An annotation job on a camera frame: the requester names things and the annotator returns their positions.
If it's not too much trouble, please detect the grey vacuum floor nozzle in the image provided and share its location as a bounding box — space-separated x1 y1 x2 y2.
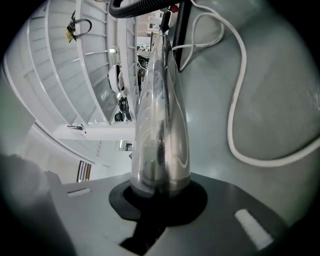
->
44 170 291 256

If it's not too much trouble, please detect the black corrugated vacuum hose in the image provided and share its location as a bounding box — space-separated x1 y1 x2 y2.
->
109 0 193 73

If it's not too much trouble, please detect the brass padlock with black cable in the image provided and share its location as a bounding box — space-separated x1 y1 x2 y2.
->
64 10 93 44

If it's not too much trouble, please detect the white metal railing structure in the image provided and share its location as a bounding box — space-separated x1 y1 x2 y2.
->
3 0 140 141

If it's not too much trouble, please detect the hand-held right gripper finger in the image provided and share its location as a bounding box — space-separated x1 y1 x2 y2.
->
0 152 77 256

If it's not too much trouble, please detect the white power cable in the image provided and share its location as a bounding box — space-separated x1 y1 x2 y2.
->
171 0 320 168

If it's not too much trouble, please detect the brown striped door frame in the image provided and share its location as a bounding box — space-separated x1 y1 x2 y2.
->
75 160 93 183

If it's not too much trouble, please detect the chrome vacuum cleaner wand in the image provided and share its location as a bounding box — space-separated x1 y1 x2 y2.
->
130 31 192 199

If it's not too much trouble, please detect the white rounded helmet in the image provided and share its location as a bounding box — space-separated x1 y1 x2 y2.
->
107 64 131 99

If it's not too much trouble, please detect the black handle with red button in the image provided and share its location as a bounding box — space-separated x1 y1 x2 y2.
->
159 3 180 34

